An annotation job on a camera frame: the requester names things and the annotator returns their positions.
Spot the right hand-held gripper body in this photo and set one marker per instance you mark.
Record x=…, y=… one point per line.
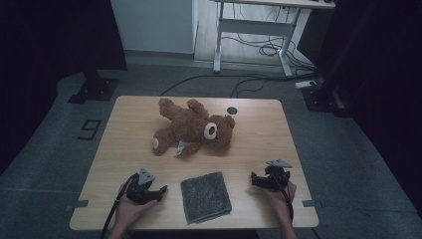
x=277, y=177

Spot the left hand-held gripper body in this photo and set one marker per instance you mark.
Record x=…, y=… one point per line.
x=139, y=192

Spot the grey towel cloth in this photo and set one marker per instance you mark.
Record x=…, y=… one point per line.
x=205, y=197

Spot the brown teddy bear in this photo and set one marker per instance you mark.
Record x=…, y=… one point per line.
x=190, y=127

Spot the person's left hand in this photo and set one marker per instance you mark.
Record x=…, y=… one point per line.
x=129, y=212

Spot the person's right hand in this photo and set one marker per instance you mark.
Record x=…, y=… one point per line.
x=282, y=200

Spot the grey tape strip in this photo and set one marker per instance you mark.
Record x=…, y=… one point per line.
x=77, y=205
x=311, y=203

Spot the black stand base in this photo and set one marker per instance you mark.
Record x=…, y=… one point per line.
x=96, y=89
x=323, y=99

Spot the white power strip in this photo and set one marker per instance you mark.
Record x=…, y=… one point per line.
x=306, y=84

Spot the dark curtain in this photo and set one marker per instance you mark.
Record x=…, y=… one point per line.
x=49, y=49
x=381, y=83

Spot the white metal-frame desk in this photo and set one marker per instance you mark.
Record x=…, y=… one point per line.
x=255, y=26

